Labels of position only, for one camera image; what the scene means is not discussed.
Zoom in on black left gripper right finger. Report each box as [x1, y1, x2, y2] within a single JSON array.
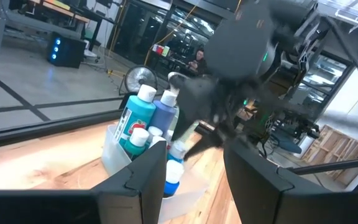
[[224, 141, 358, 224]]

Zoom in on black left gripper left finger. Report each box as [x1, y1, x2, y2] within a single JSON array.
[[0, 140, 167, 224]]

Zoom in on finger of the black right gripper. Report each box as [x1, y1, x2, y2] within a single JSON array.
[[184, 130, 229, 160], [173, 107, 198, 141]]

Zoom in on small red paint bottle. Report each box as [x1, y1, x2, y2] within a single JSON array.
[[165, 129, 176, 144]]

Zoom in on large lavender paint bottle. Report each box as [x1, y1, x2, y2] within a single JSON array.
[[149, 90, 179, 138]]

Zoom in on small light blue paint bottle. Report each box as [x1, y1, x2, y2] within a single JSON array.
[[167, 140, 188, 164]]

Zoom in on large teal paint bottle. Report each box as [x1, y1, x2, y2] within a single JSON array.
[[113, 83, 157, 149]]

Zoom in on person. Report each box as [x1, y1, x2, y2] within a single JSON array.
[[187, 48, 210, 75]]

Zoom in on clear plastic bin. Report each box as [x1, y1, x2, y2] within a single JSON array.
[[100, 123, 211, 223]]

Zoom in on blue office chair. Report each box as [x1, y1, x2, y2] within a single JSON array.
[[268, 129, 303, 156]]

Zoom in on round floor fan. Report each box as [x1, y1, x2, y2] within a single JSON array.
[[124, 64, 159, 95]]

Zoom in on wooden crate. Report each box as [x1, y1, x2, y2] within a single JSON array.
[[301, 124, 358, 180]]

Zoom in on black computer blue lights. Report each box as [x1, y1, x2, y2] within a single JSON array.
[[47, 30, 87, 69]]

